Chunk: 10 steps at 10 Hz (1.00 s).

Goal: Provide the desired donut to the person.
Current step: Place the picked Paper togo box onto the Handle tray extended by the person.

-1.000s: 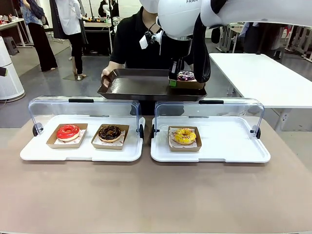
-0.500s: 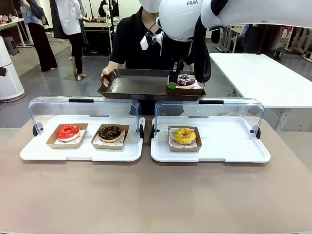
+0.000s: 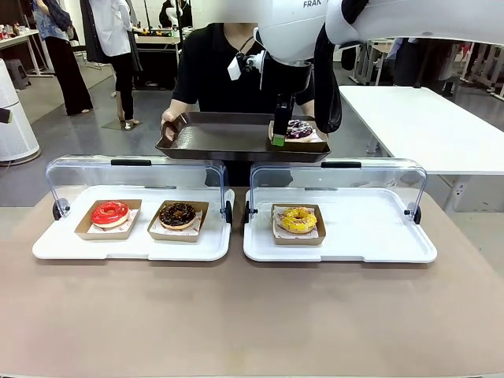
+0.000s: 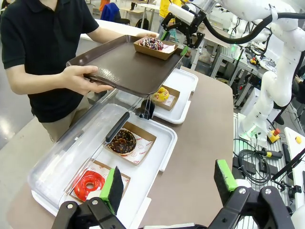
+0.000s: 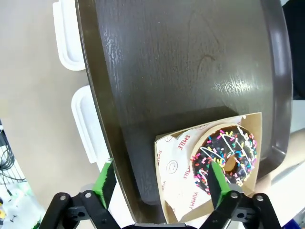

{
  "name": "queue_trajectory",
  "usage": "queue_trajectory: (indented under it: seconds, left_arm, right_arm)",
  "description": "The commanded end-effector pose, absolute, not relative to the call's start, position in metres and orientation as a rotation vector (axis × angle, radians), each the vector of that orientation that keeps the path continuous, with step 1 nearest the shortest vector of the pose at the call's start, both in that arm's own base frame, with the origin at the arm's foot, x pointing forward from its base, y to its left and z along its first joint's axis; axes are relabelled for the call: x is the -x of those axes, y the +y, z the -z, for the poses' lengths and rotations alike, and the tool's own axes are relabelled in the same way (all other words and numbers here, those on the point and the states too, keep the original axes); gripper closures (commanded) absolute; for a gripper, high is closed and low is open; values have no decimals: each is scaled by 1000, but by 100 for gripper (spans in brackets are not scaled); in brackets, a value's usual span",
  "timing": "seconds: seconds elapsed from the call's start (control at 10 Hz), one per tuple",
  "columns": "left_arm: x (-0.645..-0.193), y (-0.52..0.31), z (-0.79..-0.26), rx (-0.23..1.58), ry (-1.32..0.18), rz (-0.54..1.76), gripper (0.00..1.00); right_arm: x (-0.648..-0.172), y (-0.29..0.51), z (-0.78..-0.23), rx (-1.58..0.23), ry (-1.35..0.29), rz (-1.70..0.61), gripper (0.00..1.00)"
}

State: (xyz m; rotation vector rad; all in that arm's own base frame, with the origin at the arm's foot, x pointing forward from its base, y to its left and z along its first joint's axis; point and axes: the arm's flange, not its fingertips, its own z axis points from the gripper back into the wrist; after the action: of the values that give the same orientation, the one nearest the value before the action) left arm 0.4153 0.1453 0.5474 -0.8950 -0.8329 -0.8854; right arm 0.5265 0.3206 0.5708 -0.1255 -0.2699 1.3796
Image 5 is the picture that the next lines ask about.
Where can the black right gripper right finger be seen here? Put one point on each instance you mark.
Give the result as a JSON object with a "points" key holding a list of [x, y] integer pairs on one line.
{"points": [[218, 188]]}

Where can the donut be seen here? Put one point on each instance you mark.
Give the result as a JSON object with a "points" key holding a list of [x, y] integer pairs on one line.
{"points": [[252, 124]]}

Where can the white printed paper liner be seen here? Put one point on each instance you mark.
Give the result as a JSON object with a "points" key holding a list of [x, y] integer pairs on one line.
{"points": [[176, 155]]}

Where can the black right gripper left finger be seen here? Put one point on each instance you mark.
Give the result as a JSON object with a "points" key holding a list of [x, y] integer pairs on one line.
{"points": [[104, 188]]}

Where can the white display tray base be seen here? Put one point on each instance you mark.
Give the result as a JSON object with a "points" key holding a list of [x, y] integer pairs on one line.
{"points": [[83, 119], [66, 47]]}

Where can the person in black shirt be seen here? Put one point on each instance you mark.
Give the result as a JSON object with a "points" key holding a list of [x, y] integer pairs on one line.
{"points": [[297, 47]]}

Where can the chocolate donut colourful sprinkles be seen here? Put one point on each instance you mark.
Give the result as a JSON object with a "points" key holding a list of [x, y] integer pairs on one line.
{"points": [[238, 148]]}

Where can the dark brown serving tray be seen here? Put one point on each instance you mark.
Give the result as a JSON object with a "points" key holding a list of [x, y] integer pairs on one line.
{"points": [[178, 59]]}

